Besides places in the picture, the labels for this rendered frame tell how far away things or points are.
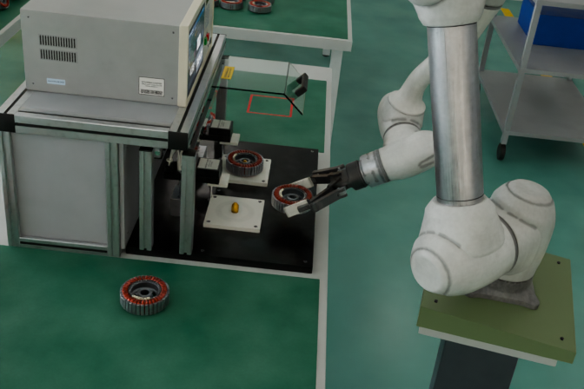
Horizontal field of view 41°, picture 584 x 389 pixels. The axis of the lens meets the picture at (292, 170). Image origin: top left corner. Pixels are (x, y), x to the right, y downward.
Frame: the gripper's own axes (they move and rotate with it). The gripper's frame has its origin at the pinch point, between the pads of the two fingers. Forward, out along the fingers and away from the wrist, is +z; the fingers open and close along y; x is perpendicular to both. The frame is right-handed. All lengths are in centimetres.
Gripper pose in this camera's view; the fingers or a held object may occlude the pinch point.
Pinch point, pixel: (293, 198)
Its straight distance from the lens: 207.0
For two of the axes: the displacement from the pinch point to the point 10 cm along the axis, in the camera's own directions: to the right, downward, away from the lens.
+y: -0.6, 4.8, -8.8
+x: 4.2, 8.1, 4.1
